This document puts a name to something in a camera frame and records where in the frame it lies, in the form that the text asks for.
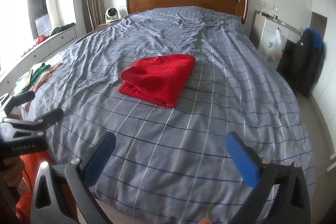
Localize red knit sweater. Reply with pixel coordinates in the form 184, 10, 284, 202
118, 53, 195, 108

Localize dark clothes on bench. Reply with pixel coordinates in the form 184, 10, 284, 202
50, 23, 75, 36

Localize operator left hand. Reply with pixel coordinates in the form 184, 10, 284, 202
1, 156, 25, 188

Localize operator right hand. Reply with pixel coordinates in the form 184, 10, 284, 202
197, 217, 212, 224

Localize green white folded garment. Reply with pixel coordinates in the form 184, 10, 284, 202
14, 63, 51, 95

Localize orange trousers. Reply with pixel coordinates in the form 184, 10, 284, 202
14, 151, 79, 224

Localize pink folded garment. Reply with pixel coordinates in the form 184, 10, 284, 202
20, 62, 64, 110

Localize white window drawer bench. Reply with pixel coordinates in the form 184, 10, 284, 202
1, 24, 77, 95

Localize red item on bench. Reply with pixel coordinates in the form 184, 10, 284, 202
36, 35, 48, 44

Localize white desk fan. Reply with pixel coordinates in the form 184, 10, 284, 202
105, 7, 118, 24

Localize black blue jacket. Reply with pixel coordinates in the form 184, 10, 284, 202
276, 28, 324, 97

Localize grey plaid bed cover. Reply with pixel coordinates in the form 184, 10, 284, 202
21, 7, 315, 223

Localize white plastic bag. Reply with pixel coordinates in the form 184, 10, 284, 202
265, 28, 282, 61

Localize white desk cabinet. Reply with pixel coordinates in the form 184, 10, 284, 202
250, 10, 302, 63

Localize small bottle on desk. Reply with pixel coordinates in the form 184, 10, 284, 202
273, 8, 278, 21

